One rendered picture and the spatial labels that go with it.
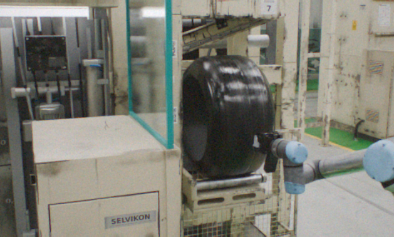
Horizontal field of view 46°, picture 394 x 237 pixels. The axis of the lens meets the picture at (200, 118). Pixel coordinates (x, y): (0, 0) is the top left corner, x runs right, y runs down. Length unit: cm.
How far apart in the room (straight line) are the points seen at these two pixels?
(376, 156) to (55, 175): 92
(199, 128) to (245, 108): 56
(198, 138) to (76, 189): 125
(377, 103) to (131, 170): 556
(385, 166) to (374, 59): 526
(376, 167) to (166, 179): 62
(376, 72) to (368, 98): 39
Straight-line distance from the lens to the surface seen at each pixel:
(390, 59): 650
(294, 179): 175
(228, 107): 196
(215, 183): 214
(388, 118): 658
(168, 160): 136
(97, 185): 133
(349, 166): 174
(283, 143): 176
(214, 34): 252
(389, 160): 147
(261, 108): 201
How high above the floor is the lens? 163
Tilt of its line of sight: 12 degrees down
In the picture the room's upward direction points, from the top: straight up
